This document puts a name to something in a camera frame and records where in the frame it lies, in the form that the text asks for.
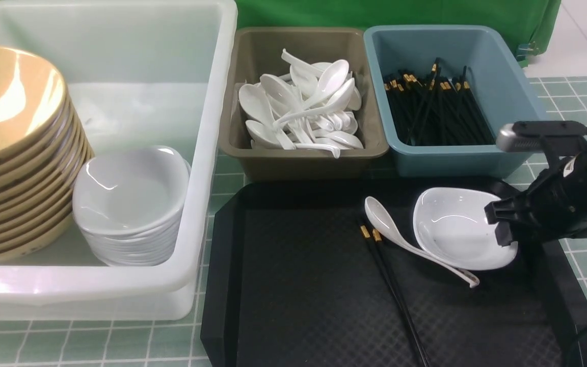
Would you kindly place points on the stack of white dishes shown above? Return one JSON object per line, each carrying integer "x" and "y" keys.
{"x": 128, "y": 204}

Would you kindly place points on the bundle of black chopsticks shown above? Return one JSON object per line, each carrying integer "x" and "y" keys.
{"x": 435, "y": 110}

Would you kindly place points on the stack of tan bowls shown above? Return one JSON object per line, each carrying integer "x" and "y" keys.
{"x": 43, "y": 145}

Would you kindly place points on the black chopstick gold tip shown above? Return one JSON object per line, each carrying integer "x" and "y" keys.
{"x": 394, "y": 288}
{"x": 366, "y": 233}

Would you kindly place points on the large white plastic tub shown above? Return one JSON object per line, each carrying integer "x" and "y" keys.
{"x": 140, "y": 73}

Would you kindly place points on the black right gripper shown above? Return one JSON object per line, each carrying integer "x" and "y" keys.
{"x": 554, "y": 207}

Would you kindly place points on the white square sauce dish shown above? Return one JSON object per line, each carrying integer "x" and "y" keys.
{"x": 451, "y": 225}

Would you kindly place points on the green backdrop cloth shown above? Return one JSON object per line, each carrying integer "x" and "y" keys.
{"x": 526, "y": 26}

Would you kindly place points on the blue plastic chopstick bin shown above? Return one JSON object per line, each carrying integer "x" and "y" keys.
{"x": 499, "y": 84}

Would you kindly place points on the olive plastic spoon bin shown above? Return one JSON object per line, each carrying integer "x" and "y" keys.
{"x": 257, "y": 51}

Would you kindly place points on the pile of white spoons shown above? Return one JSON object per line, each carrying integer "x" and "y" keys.
{"x": 313, "y": 106}

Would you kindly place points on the black plastic serving tray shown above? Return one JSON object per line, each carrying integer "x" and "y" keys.
{"x": 292, "y": 283}

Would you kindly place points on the white ceramic soup spoon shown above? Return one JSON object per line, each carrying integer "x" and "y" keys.
{"x": 381, "y": 220}

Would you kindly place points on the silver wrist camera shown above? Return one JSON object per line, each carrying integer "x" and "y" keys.
{"x": 524, "y": 136}

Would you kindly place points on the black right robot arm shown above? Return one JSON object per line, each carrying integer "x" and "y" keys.
{"x": 555, "y": 151}

